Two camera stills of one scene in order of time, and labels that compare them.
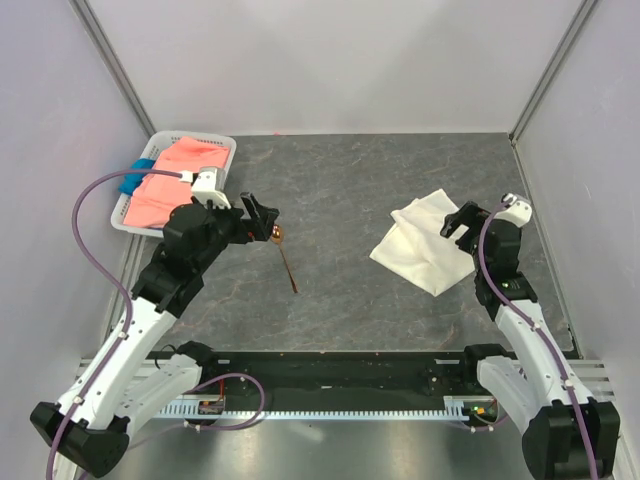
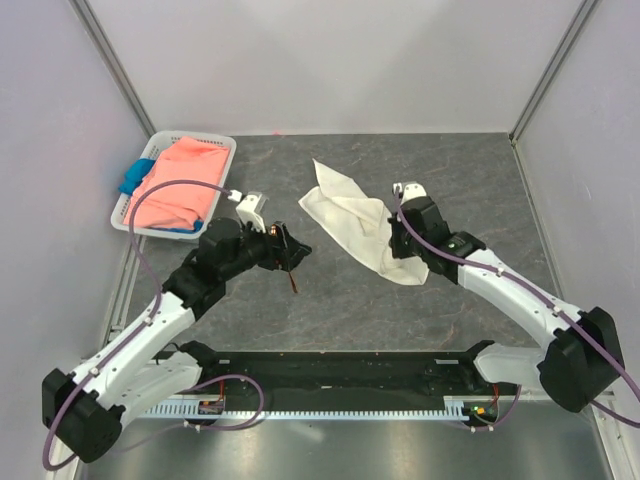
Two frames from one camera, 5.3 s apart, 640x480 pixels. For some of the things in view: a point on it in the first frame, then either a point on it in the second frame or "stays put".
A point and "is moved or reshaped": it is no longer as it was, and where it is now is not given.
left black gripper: (260, 227) → (282, 252)
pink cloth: (157, 196) stays put
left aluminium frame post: (114, 65) stays put
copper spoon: (278, 238) stays put
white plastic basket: (149, 151) stays put
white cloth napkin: (415, 249) is moved or reshaped
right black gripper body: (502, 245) → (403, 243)
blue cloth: (129, 182) stays put
